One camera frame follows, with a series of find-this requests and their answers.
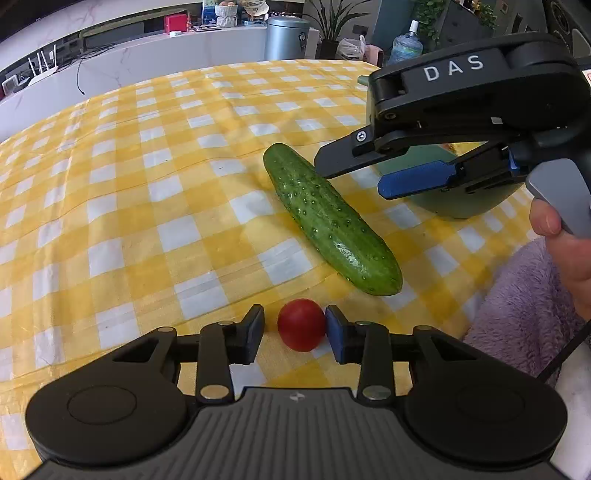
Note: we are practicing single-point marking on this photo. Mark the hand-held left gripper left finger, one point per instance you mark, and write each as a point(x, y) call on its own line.
point(253, 334)

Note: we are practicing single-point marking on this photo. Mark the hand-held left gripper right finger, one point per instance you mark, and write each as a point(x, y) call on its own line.
point(337, 339)

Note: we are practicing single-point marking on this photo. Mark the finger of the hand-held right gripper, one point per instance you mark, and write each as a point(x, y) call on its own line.
point(415, 182)
point(346, 154)

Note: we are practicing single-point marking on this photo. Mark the red cherry tomato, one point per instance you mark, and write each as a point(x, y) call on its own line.
point(300, 325)

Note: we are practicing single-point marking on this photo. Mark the green colander bowl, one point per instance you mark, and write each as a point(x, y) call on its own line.
point(461, 205)

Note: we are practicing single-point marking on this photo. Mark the green cucumber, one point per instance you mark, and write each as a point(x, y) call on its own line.
point(332, 221)

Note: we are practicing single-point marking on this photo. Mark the person's right hand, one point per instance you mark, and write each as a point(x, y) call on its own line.
point(545, 219)

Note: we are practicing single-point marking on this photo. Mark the grey drawer cabinet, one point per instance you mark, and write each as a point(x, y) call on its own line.
point(461, 16)

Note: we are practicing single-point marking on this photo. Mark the blue water bottle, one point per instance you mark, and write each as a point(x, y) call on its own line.
point(406, 46)

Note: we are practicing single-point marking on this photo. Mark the green pothos plant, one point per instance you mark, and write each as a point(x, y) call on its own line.
point(429, 18)

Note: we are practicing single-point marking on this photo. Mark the small pink heater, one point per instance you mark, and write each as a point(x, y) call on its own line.
point(375, 55)

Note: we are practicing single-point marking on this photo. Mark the white plastic bag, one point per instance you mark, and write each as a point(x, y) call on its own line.
point(351, 48)

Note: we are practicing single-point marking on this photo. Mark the long-leaf plant in black pot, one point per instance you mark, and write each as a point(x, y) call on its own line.
point(328, 48)

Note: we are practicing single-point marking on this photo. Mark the grey round trash can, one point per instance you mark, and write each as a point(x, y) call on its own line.
point(286, 39)

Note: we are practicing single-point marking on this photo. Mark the purple fluffy cloth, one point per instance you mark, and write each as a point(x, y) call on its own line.
point(517, 314)

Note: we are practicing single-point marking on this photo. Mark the yellow checked tablecloth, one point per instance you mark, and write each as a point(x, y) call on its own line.
point(138, 207)

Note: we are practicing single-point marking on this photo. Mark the white ribbed pot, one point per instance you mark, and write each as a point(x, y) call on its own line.
point(226, 16)

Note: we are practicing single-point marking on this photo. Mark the red box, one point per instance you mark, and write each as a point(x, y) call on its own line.
point(175, 23)

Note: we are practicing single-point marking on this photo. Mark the white router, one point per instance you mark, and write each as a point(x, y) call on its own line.
point(44, 78)

